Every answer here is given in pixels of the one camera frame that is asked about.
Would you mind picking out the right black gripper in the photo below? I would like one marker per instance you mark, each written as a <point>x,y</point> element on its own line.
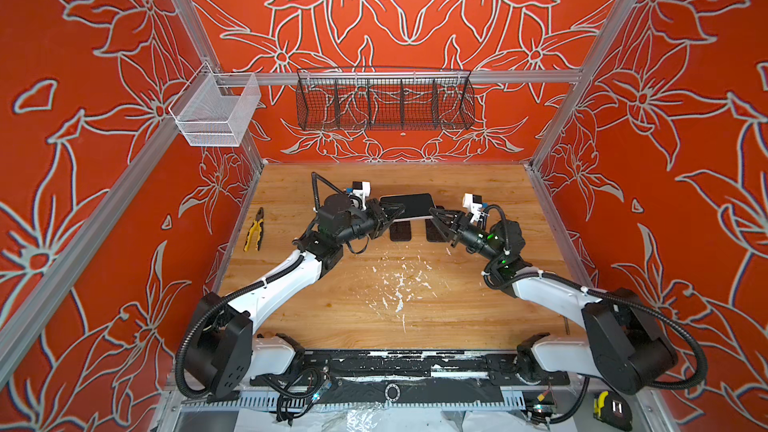
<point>460,229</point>

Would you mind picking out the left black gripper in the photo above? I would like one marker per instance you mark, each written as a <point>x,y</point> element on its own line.
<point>379,221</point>

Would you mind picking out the black phone case with holes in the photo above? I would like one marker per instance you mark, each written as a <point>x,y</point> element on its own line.
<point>400,231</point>

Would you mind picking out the black phone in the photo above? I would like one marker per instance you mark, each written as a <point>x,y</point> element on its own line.
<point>418,201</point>

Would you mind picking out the pink phone case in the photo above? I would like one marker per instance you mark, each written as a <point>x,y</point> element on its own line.
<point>414,214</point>

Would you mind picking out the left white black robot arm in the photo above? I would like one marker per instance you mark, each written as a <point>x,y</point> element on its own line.
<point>221,346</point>

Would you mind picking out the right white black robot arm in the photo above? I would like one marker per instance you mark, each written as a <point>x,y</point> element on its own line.
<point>628,345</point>

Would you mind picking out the yellow black pliers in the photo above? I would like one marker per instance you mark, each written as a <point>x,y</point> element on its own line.
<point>255,232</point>

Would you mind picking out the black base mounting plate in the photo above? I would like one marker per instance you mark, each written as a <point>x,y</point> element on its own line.
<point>497,367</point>

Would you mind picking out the clear plastic bin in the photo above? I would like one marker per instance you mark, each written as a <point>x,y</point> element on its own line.
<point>215,109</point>

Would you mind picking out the yellow black tape measure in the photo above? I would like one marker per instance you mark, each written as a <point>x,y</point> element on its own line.
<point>612,409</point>

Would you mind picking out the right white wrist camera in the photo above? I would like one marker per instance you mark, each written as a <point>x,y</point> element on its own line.
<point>474,206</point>

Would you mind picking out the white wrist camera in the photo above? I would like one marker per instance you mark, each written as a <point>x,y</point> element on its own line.
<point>361,190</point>
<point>474,206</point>

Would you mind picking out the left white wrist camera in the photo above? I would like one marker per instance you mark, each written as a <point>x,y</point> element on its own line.
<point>361,190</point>

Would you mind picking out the black wire basket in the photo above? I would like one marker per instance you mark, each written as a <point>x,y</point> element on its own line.
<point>365,98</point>

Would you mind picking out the grey slotted cable duct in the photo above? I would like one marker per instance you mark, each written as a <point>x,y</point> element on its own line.
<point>456,400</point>

